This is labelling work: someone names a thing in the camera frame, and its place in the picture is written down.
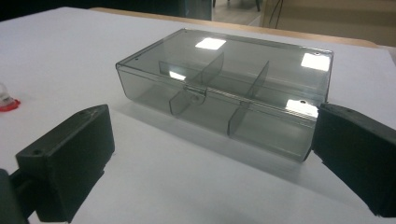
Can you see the beige wooden cabinet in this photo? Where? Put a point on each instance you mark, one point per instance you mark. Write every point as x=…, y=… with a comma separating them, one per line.
x=342, y=21

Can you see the small red clear plastic cap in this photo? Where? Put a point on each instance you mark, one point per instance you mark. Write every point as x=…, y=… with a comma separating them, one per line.
x=8, y=105

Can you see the transparent grey plastic compartment box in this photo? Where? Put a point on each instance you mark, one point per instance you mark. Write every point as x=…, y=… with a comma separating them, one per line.
x=236, y=81

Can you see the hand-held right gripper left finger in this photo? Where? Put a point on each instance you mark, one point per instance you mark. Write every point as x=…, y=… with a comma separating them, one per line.
x=68, y=161

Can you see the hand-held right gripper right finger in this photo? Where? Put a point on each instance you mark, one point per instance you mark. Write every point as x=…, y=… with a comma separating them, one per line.
x=358, y=158

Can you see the wooden table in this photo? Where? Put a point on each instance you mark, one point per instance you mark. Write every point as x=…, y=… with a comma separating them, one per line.
x=249, y=28

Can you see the white board sheet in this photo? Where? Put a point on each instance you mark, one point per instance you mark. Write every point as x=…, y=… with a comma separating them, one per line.
x=186, y=189

